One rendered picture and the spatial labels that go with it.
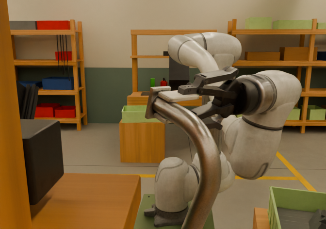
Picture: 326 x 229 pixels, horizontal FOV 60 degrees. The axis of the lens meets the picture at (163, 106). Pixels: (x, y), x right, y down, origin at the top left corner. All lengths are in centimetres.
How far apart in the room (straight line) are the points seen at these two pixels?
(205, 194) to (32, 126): 24
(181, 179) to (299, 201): 73
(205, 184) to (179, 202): 92
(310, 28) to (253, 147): 544
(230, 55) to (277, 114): 58
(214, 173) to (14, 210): 25
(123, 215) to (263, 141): 47
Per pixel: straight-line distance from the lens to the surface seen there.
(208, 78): 49
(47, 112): 628
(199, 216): 45
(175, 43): 114
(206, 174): 41
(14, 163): 28
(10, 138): 27
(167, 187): 129
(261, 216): 177
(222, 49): 121
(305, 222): 169
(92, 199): 35
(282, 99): 68
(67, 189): 38
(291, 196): 174
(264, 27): 581
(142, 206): 151
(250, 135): 72
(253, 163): 74
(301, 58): 610
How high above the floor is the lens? 171
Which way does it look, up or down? 12 degrees down
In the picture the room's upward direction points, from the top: straight up
